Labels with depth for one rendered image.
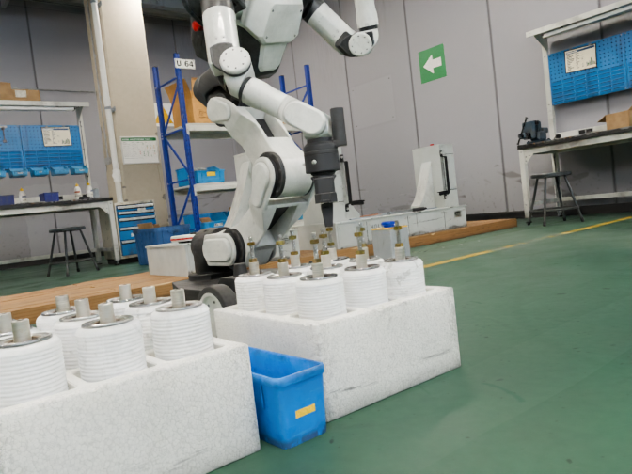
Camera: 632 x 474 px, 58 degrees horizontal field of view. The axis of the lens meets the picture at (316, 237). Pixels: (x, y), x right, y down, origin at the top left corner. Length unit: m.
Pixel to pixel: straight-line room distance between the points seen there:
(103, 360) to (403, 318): 0.59
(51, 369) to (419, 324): 0.71
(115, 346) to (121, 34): 7.28
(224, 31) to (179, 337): 0.90
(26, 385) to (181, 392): 0.21
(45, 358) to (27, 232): 8.67
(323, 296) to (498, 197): 5.92
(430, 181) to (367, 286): 3.83
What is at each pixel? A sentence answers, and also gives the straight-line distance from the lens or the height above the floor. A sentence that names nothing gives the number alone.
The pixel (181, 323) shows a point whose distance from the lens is 0.92.
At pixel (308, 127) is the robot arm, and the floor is 0.58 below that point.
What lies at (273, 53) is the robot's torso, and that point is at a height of 0.89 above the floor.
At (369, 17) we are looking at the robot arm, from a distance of 2.02.
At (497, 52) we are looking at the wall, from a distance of 7.00.
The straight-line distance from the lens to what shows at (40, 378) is 0.86.
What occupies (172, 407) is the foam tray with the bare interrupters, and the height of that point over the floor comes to 0.12.
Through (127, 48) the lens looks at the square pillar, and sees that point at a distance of 8.01.
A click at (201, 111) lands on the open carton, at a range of 6.56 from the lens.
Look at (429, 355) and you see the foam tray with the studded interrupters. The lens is 1.24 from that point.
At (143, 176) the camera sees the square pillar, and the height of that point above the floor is 1.04.
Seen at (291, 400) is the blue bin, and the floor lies 0.08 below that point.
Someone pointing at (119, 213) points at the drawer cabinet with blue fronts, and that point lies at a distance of 6.69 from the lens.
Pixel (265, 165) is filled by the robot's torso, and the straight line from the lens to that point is 1.69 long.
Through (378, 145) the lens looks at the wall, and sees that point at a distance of 8.09.
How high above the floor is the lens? 0.39
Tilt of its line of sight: 3 degrees down
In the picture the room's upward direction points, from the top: 7 degrees counter-clockwise
